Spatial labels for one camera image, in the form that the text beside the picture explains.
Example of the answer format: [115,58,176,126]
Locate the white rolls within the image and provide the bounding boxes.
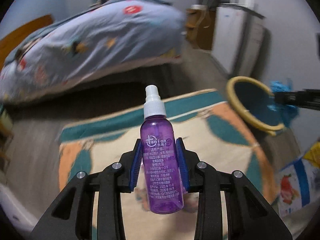
[230,0,256,8]

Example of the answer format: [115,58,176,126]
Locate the blue plastic wrapper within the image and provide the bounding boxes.
[267,80,300,128]

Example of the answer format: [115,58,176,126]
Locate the wooden headboard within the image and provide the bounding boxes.
[0,14,55,71]

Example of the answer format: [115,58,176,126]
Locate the teal and orange patterned mat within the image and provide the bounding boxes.
[58,89,281,240]

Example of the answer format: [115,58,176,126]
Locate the blue white printed bag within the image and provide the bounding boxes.
[277,152,320,216]

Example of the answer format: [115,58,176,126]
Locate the bed with blue duvet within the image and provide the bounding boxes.
[0,0,186,103]

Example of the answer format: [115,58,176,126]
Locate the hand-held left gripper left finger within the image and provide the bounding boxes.
[29,138,143,240]

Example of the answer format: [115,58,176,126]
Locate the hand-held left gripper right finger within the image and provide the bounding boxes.
[175,137,293,240]

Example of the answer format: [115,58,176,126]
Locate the purple spray bottle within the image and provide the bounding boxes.
[139,85,185,215]

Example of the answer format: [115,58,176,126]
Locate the wooden cabinet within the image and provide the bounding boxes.
[185,4,217,51]

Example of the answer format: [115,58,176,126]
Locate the white storage box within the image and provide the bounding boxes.
[0,184,38,233]

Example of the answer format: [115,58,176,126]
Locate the blue bin with cream rim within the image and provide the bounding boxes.
[226,76,287,137]

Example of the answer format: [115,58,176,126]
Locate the white standing appliance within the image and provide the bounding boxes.
[212,0,266,76]

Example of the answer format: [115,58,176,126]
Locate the yellow packet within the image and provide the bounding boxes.
[303,141,320,166]

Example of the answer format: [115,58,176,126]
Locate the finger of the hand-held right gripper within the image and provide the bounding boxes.
[271,88,320,111]

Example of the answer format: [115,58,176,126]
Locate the grey bed skirt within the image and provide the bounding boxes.
[80,60,192,100]

